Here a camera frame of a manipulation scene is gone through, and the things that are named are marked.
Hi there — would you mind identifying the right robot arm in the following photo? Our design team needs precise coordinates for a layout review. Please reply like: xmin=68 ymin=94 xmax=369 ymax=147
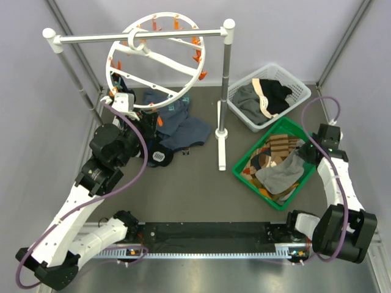
xmin=285 ymin=124 xmax=378 ymax=264

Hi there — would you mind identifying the black cloth in basket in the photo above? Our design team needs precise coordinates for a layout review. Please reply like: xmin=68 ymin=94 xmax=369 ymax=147
xmin=260 ymin=79 xmax=293 ymax=114

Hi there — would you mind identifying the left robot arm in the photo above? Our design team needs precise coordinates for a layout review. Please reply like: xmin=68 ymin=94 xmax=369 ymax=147
xmin=15 ymin=110 xmax=160 ymax=291

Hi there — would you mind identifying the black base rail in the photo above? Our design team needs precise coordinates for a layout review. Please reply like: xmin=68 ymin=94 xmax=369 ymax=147
xmin=137 ymin=222 xmax=292 ymax=245

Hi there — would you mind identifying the pile of socks in bin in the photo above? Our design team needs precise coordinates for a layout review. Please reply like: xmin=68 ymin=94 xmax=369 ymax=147
xmin=240 ymin=134 xmax=304 ymax=205

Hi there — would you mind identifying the small black tag on floor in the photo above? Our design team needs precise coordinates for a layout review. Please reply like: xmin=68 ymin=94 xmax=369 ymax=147
xmin=181 ymin=148 xmax=191 ymax=156

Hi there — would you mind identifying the white metal drying rack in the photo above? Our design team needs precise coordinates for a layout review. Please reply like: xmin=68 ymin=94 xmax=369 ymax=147
xmin=42 ymin=12 xmax=235 ymax=171

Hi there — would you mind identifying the blue cloth on floor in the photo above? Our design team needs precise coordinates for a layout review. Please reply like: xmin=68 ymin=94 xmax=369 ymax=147
xmin=146 ymin=94 xmax=211 ymax=153

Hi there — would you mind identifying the green plastic bin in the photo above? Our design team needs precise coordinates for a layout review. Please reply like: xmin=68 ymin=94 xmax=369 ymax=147
xmin=233 ymin=117 xmax=316 ymax=211

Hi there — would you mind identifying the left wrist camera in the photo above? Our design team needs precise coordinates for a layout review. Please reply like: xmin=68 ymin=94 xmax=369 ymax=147
xmin=100 ymin=92 xmax=140 ymax=121

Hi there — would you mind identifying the white plastic laundry basket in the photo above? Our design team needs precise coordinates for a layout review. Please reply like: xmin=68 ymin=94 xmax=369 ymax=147
xmin=227 ymin=63 xmax=312 ymax=132

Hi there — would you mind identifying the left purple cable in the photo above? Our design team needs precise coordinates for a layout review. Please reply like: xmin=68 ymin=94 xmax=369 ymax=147
xmin=15 ymin=102 xmax=150 ymax=289

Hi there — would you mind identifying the grey cloth in basket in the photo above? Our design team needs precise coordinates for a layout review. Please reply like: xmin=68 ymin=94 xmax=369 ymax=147
xmin=232 ymin=84 xmax=268 ymax=126

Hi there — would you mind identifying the white round clip hanger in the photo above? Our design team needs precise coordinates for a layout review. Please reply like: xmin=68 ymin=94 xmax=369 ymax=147
xmin=106 ymin=12 xmax=210 ymax=109

